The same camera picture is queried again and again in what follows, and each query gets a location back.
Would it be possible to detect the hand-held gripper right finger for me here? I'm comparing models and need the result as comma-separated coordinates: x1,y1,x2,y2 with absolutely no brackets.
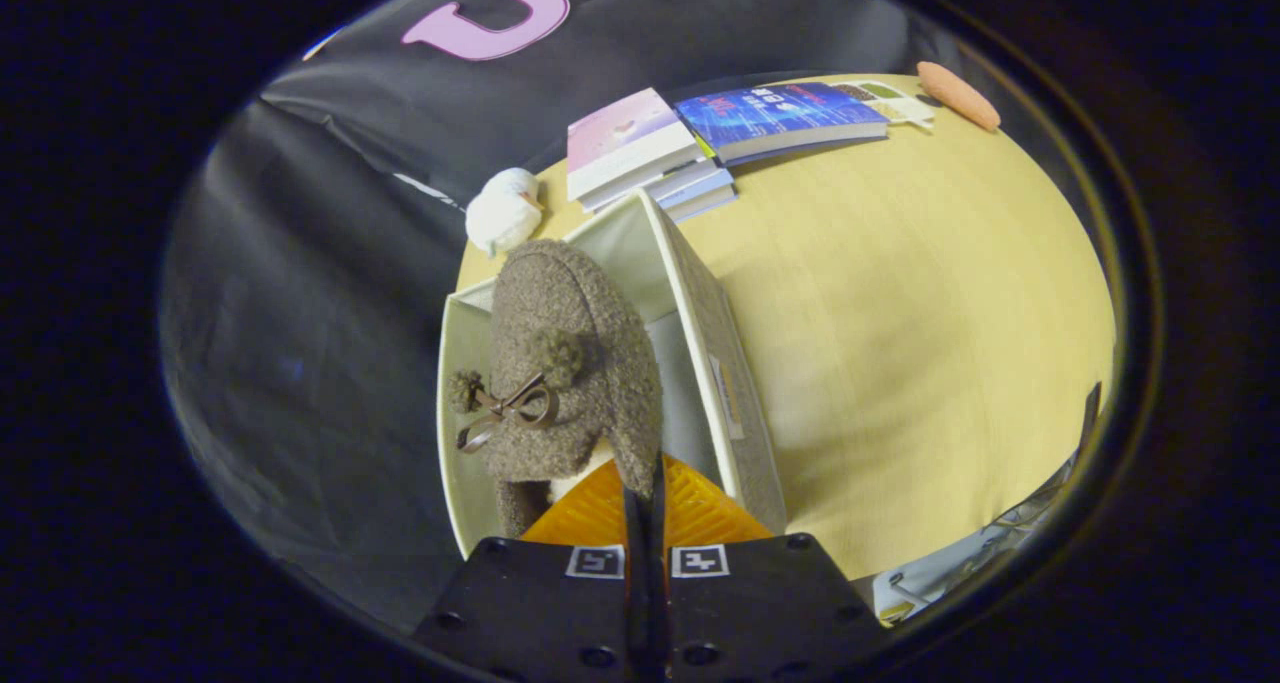
650,453,889,683

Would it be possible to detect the white plush toy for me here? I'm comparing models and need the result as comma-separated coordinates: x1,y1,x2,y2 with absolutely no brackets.
464,167,547,258

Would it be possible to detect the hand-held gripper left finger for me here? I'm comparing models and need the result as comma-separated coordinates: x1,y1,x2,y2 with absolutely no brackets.
412,453,649,683

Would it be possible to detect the white-paged book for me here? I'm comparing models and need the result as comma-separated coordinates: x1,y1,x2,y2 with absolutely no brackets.
578,158,723,215

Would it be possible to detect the orange oblong toy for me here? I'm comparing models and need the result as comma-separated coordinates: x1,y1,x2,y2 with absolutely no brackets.
916,60,1002,133

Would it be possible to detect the pale blue book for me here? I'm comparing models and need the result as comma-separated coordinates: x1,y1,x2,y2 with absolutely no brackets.
655,168,738,224

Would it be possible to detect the brown fuzzy slipper shoe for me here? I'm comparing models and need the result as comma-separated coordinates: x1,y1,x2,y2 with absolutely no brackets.
446,238,665,541

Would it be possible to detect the black backdrop cloth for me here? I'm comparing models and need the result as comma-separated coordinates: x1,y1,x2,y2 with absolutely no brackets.
158,0,941,634

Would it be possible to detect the pink cover book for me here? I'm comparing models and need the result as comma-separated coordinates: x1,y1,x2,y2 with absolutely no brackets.
566,87,702,203

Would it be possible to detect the beige fabric storage box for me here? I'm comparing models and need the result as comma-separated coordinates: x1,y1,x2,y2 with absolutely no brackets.
436,188,789,560

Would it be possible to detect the white card with coloured patches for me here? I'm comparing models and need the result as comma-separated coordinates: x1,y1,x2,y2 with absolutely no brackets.
835,80,938,131

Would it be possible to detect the blue cover book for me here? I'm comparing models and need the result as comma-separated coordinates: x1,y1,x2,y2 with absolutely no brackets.
674,82,891,167

